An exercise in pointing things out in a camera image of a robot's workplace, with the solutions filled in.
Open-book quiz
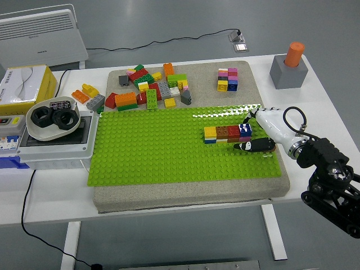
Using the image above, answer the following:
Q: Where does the red long toy brick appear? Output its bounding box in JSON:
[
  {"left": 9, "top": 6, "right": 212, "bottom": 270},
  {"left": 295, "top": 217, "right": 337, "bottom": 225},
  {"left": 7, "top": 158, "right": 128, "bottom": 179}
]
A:
[{"left": 148, "top": 82, "right": 163, "bottom": 101}]

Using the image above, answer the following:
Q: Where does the black heater cord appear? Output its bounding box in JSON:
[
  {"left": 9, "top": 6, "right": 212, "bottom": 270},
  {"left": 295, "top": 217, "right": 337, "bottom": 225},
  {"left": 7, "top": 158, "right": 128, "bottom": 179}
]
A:
[{"left": 85, "top": 28, "right": 240, "bottom": 52}]

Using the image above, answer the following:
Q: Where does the grey electrical junction box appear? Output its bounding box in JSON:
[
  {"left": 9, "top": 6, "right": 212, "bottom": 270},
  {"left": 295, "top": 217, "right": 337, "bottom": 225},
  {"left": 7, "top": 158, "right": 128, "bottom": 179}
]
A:
[{"left": 17, "top": 110, "right": 100, "bottom": 170}]

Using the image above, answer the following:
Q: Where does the black large hex nut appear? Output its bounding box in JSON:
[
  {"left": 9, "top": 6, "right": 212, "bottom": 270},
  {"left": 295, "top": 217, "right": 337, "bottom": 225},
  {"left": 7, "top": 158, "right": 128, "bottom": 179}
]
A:
[
  {"left": 30, "top": 106, "right": 55, "bottom": 129},
  {"left": 51, "top": 109, "right": 78, "bottom": 131}
]

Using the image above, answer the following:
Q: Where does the yellow and white tissue box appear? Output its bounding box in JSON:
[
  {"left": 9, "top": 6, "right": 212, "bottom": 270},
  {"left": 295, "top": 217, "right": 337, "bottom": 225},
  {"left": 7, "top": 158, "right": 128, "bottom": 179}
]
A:
[{"left": 0, "top": 65, "right": 57, "bottom": 115}]

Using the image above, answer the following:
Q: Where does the lime green long brick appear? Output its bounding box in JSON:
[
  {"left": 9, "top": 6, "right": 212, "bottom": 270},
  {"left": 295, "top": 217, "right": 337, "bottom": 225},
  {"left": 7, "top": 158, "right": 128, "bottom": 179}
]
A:
[{"left": 146, "top": 89, "right": 159, "bottom": 110}]

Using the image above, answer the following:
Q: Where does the grey-brown foam mat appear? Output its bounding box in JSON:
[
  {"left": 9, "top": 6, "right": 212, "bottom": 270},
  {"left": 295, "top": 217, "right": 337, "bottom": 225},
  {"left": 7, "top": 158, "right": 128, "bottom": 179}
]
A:
[{"left": 92, "top": 60, "right": 291, "bottom": 214}]

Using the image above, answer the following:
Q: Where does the dark grey sloped brick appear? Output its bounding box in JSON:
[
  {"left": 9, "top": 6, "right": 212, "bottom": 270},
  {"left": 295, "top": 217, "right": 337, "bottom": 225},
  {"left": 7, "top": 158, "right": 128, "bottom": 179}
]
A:
[{"left": 180, "top": 89, "right": 192, "bottom": 106}]

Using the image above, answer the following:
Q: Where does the orange cylinder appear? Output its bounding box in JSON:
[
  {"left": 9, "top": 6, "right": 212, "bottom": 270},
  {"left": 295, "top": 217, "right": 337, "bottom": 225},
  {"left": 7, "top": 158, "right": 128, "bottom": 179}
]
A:
[{"left": 283, "top": 42, "right": 305, "bottom": 68}]

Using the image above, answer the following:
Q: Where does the green studded baseplate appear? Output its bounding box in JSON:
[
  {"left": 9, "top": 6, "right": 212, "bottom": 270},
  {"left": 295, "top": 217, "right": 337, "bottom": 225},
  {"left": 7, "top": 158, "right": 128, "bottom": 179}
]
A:
[{"left": 87, "top": 102, "right": 284, "bottom": 187}]

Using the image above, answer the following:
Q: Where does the white plastic bowl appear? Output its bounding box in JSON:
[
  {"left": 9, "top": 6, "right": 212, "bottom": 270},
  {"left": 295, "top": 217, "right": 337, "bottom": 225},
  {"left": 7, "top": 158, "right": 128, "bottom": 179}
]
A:
[{"left": 25, "top": 96, "right": 82, "bottom": 142}]

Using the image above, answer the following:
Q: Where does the orange long toy brick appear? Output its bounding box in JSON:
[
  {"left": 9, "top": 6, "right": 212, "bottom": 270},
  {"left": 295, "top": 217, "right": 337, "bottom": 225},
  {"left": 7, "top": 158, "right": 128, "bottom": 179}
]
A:
[
  {"left": 71, "top": 89, "right": 91, "bottom": 105},
  {"left": 114, "top": 92, "right": 138, "bottom": 107}
]

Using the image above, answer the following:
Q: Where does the grey long toy brick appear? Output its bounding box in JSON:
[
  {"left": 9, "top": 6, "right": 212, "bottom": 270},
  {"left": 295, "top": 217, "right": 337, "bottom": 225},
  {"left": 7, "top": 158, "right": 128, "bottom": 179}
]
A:
[
  {"left": 85, "top": 93, "right": 106, "bottom": 111},
  {"left": 157, "top": 80, "right": 172, "bottom": 99}
]

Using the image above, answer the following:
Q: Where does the grey metal plate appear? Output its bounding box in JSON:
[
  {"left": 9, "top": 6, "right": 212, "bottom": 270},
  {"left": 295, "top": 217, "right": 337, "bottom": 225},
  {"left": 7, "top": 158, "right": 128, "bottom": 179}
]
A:
[{"left": 118, "top": 259, "right": 261, "bottom": 270}]

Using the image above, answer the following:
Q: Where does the grey cube holder block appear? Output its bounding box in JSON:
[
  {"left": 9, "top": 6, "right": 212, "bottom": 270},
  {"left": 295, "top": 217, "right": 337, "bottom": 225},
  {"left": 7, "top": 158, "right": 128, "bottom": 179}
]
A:
[{"left": 269, "top": 53, "right": 309, "bottom": 91}]

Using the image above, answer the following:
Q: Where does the dark block with pink dots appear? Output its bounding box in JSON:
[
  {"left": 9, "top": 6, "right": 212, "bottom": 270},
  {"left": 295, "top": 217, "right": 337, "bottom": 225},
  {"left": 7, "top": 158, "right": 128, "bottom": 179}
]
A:
[{"left": 49, "top": 99, "right": 71, "bottom": 111}]

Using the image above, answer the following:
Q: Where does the open metal floor socket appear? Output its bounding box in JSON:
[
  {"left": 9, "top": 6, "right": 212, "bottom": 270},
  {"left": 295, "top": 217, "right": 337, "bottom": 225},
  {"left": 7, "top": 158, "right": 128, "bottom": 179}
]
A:
[{"left": 228, "top": 29, "right": 247, "bottom": 43}]

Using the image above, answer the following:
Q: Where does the black power cable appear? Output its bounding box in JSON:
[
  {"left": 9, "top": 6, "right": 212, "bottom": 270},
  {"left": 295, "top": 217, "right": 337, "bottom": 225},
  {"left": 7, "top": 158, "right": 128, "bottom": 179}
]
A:
[{"left": 21, "top": 69, "right": 93, "bottom": 268}]

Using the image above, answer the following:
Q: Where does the dark green toy brick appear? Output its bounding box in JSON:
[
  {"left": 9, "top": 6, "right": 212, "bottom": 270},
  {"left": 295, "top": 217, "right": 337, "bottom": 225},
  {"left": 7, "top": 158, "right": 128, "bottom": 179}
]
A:
[{"left": 133, "top": 74, "right": 154, "bottom": 87}]

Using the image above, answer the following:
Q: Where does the red sloped toy brick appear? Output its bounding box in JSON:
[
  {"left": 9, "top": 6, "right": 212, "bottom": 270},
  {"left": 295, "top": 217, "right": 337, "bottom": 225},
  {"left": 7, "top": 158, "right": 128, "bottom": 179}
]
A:
[{"left": 105, "top": 92, "right": 119, "bottom": 109}]

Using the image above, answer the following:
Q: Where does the grey circuit breaker box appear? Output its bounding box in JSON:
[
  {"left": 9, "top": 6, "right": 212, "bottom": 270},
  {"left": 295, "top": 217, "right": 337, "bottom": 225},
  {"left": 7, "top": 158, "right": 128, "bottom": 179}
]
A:
[{"left": 0, "top": 114, "right": 26, "bottom": 152}]

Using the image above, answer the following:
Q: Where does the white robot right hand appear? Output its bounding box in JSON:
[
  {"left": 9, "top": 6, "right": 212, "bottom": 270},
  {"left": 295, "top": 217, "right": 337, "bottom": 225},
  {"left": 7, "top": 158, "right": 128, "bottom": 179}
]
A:
[{"left": 232, "top": 106, "right": 306, "bottom": 154}]

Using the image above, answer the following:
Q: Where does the lime green block brick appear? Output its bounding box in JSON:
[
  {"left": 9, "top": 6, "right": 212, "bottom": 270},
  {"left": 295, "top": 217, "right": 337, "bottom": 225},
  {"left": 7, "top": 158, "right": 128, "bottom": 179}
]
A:
[{"left": 167, "top": 73, "right": 188, "bottom": 87}]

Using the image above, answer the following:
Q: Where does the blue square toy brick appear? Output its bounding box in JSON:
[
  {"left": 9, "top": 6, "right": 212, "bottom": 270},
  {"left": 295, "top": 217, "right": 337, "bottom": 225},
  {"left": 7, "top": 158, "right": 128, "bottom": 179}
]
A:
[{"left": 238, "top": 123, "right": 253, "bottom": 138}]

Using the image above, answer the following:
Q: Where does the white table leg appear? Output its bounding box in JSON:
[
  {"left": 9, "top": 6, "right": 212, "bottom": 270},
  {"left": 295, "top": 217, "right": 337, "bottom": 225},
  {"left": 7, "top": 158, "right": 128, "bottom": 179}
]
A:
[
  {"left": 60, "top": 221, "right": 83, "bottom": 270},
  {"left": 260, "top": 204, "right": 289, "bottom": 262}
]

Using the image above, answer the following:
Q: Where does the white electric panel heater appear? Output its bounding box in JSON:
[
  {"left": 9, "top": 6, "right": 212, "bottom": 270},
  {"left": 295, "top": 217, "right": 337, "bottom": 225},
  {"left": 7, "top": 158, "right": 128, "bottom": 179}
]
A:
[{"left": 0, "top": 3, "right": 89, "bottom": 71}]

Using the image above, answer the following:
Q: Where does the yellow curved toy brick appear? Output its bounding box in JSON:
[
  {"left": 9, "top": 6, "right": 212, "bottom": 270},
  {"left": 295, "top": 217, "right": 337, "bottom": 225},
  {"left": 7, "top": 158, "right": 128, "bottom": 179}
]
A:
[{"left": 82, "top": 83, "right": 100, "bottom": 98}]

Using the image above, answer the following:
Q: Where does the red large toy brick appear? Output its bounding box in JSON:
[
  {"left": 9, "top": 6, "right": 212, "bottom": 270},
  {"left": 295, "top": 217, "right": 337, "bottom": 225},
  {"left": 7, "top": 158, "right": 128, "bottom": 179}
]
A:
[{"left": 128, "top": 68, "right": 150, "bottom": 83}]

